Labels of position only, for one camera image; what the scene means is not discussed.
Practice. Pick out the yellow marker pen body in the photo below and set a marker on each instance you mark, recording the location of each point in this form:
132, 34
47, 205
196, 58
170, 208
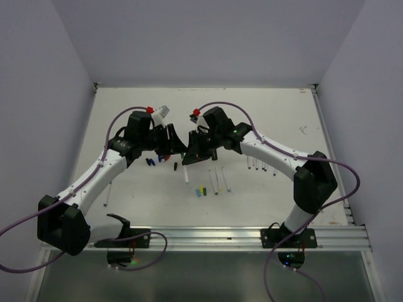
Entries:
219, 183

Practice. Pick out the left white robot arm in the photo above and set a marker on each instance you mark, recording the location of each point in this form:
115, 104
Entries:
62, 221

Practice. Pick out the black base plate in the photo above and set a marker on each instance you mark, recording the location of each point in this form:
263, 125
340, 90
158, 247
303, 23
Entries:
133, 238
279, 236

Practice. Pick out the light blue capped pen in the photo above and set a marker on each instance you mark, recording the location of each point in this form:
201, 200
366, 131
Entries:
226, 180

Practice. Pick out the teal capped pen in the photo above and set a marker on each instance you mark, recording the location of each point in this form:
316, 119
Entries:
185, 173

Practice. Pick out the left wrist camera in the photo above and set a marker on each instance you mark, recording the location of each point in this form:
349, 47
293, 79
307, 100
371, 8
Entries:
158, 116

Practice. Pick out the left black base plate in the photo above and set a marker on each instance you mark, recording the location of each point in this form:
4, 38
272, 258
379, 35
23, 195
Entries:
133, 238

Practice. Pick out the aluminium mounting rail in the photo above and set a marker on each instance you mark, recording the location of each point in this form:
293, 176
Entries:
233, 238

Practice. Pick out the black orange highlighter body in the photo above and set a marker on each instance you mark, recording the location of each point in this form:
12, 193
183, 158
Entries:
214, 155

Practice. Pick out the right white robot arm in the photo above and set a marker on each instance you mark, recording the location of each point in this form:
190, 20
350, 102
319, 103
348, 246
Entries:
313, 179

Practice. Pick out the green marker pen body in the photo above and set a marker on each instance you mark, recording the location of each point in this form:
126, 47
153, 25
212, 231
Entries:
215, 190

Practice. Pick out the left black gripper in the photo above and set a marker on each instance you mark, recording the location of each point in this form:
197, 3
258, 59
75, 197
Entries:
173, 145

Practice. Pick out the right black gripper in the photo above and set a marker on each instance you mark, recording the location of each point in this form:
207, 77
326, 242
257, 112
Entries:
195, 152

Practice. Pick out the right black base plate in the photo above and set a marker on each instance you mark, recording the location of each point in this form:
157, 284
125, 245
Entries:
279, 236

